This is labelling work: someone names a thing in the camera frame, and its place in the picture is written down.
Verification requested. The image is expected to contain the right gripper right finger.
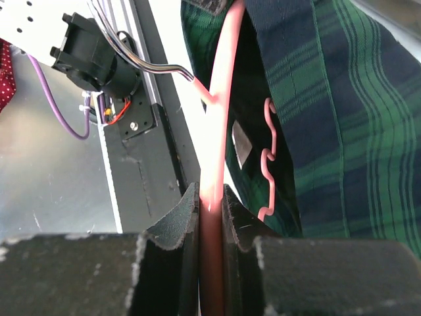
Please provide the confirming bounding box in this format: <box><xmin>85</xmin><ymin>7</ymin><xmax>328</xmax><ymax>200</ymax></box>
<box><xmin>222</xmin><ymin>186</ymin><xmax>420</xmax><ymax>315</ymax></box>

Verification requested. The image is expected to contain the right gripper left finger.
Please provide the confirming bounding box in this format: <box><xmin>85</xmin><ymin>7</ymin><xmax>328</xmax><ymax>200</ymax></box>
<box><xmin>1</xmin><ymin>183</ymin><xmax>199</xmax><ymax>315</ymax></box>

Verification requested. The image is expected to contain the pink plastic hanger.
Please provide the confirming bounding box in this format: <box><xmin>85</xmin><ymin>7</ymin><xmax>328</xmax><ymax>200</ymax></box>
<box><xmin>87</xmin><ymin>0</ymin><xmax>278</xmax><ymax>316</ymax></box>

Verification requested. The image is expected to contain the green plaid garment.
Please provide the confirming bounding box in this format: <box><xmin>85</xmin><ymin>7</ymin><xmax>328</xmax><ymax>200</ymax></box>
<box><xmin>180</xmin><ymin>0</ymin><xmax>421</xmax><ymax>261</ymax></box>

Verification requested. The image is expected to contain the red dotted cloth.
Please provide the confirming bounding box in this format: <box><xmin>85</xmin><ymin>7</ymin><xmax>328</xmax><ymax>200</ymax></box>
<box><xmin>0</xmin><ymin>39</ymin><xmax>16</xmax><ymax>111</ymax></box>

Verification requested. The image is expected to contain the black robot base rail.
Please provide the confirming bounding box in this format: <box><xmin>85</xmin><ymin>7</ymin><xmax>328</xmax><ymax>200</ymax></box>
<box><xmin>98</xmin><ymin>0</ymin><xmax>201</xmax><ymax>233</ymax></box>

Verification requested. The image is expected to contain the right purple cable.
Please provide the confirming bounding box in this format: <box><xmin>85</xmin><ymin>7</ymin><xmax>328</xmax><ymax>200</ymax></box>
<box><xmin>26</xmin><ymin>54</ymin><xmax>93</xmax><ymax>140</ymax></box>

